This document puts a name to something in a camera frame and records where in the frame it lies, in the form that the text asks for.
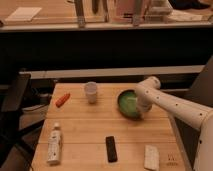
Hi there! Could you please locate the white plastic bottle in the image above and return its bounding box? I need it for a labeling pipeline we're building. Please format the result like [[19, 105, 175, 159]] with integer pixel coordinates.
[[47, 123, 62, 165]]

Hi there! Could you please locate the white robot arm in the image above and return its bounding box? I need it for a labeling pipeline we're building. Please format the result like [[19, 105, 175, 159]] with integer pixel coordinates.
[[134, 76, 213, 171]]

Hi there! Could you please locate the black remote control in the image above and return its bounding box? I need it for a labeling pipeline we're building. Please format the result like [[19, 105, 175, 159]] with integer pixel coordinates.
[[105, 136, 117, 162]]

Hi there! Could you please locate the green ceramic bowl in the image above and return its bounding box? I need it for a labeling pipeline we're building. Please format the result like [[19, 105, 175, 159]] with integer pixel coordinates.
[[117, 89, 141, 119]]

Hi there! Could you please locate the orange carrot toy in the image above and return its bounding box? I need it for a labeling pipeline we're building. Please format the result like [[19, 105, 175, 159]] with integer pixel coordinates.
[[55, 93, 70, 108]]

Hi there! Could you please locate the white book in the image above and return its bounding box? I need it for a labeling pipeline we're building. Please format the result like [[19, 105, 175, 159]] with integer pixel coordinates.
[[6, 7, 42, 22]]

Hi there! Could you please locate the black chair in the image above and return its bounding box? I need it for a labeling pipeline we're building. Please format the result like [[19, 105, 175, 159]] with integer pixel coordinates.
[[0, 74, 30, 168]]

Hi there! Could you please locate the white plastic cup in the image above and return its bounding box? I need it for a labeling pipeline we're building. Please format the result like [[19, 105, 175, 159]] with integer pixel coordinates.
[[84, 82, 98, 104]]

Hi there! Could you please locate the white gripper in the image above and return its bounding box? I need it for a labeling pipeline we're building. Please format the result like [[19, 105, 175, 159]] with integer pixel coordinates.
[[136, 98, 152, 118]]

